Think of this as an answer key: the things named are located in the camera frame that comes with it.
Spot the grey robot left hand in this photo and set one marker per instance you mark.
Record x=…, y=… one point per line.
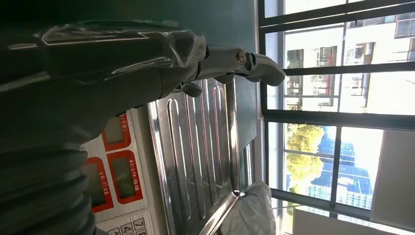
x=97, y=65

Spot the grey package with black print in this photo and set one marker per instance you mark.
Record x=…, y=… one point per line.
x=253, y=211

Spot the white scale with steel pan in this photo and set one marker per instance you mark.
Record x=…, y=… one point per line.
x=194, y=146

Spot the black window frame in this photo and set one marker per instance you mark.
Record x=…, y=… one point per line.
x=324, y=116

